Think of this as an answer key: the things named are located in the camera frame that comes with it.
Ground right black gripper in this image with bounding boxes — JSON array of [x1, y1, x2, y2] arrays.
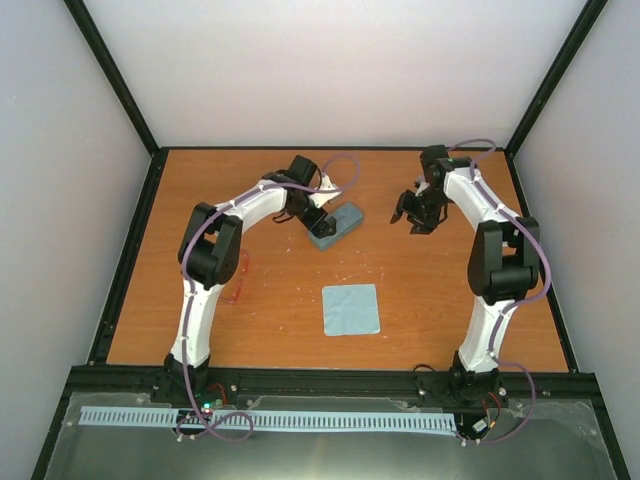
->
[[390, 188, 449, 235]]

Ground grey glasses case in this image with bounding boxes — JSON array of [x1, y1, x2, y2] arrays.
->
[[309, 202, 364, 251]]

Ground light blue cleaning cloth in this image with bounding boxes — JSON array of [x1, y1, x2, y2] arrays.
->
[[322, 284, 381, 337]]

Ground pink transparent sunglasses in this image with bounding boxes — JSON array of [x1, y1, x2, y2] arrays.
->
[[220, 249, 250, 305]]

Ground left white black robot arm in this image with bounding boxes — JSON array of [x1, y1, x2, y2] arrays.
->
[[164, 155, 343, 403]]

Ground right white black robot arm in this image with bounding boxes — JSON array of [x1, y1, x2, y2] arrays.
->
[[391, 145, 542, 406]]

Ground black aluminium frame rail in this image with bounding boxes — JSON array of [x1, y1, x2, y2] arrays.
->
[[64, 365, 600, 406]]

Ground metal base plate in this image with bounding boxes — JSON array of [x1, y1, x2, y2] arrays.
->
[[43, 394, 616, 479]]

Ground right black frame post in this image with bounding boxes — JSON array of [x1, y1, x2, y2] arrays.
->
[[505, 0, 610, 154]]

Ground black frame post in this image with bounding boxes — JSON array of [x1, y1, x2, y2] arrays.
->
[[63, 0, 160, 158], [505, 0, 610, 154]]

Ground light blue slotted cable duct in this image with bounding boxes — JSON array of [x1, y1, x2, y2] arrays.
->
[[77, 406, 457, 436]]

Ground left black frame post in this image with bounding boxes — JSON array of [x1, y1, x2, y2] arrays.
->
[[63, 0, 160, 158]]

